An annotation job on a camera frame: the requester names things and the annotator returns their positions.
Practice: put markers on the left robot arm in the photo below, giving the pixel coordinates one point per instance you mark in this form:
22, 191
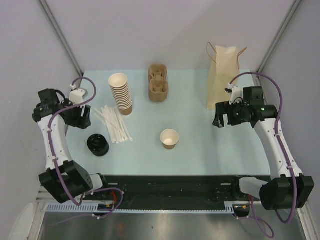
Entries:
63, 178

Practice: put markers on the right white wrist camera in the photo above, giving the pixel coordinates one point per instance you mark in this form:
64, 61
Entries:
235, 92

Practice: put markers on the single brown paper cup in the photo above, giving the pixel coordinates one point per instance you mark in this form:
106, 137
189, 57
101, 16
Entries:
169, 138

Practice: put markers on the stack of black lids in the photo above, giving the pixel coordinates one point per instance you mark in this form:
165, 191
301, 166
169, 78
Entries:
98, 145

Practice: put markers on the white cable duct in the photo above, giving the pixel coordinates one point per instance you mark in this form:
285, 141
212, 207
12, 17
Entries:
103, 208

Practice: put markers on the stack of paper cups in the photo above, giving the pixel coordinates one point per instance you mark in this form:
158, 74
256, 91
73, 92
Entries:
119, 86

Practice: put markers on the pile of wrapped straws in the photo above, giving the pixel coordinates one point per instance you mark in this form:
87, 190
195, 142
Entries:
115, 124

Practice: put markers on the cardboard cup carrier stack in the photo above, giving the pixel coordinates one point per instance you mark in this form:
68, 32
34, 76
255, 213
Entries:
158, 87

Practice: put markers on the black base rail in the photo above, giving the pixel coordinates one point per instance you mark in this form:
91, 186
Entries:
180, 192

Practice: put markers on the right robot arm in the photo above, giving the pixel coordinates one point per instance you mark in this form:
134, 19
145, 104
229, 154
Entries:
288, 186

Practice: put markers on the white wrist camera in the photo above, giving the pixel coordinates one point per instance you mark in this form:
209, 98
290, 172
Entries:
235, 92
77, 95

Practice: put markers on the brown paper bag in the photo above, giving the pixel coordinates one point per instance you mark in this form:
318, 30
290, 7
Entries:
225, 65

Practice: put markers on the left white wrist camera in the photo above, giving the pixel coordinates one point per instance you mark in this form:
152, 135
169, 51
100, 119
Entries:
77, 95

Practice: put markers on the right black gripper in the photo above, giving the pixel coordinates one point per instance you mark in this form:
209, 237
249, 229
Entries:
223, 108

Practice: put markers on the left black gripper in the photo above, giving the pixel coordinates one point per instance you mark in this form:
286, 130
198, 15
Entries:
83, 122

